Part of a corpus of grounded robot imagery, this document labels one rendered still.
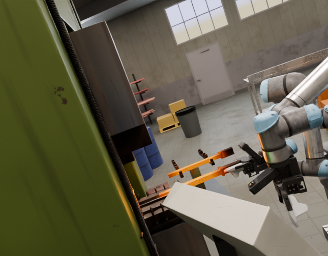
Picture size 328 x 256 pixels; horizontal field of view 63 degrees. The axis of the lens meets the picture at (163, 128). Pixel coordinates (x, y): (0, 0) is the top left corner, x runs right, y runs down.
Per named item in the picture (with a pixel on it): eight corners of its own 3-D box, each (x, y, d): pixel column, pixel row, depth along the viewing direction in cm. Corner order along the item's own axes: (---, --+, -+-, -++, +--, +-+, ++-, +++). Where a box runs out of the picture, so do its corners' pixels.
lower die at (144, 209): (175, 200, 134) (169, 185, 133) (181, 219, 114) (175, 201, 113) (95, 232, 132) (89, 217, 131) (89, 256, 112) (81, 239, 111)
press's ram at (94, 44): (142, 115, 140) (113, 40, 133) (145, 123, 102) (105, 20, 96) (65, 143, 138) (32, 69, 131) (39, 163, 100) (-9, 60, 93)
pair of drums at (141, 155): (165, 158, 551) (151, 123, 539) (158, 178, 450) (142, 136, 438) (136, 167, 562) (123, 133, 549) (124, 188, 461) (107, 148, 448)
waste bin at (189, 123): (184, 135, 686) (175, 110, 675) (203, 129, 677) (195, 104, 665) (183, 140, 636) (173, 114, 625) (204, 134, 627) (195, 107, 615)
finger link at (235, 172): (229, 182, 124) (246, 174, 125) (225, 170, 123) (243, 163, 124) (226, 180, 127) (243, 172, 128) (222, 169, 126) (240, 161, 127)
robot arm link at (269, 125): (284, 110, 79) (256, 120, 79) (293, 145, 80) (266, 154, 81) (273, 107, 86) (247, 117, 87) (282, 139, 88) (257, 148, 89)
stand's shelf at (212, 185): (214, 180, 206) (213, 177, 206) (235, 200, 167) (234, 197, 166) (178, 194, 204) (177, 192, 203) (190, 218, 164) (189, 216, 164)
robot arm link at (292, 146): (301, 155, 126) (296, 139, 124) (279, 164, 125) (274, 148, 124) (291, 152, 134) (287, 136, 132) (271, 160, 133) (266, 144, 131)
